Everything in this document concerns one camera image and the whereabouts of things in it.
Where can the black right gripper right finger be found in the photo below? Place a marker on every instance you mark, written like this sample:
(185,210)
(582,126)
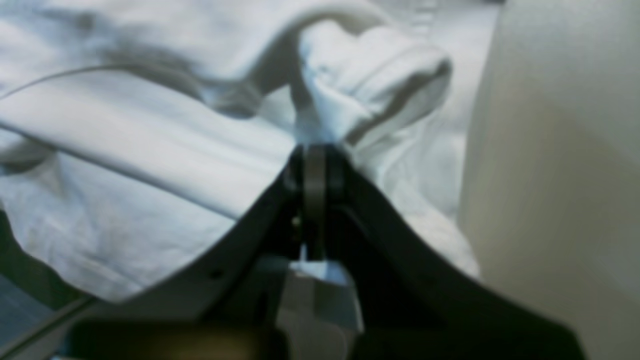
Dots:
(414,305)

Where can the white t-shirt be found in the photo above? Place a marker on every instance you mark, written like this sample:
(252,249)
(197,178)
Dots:
(135,133)

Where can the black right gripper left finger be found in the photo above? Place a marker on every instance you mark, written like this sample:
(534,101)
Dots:
(224,305)

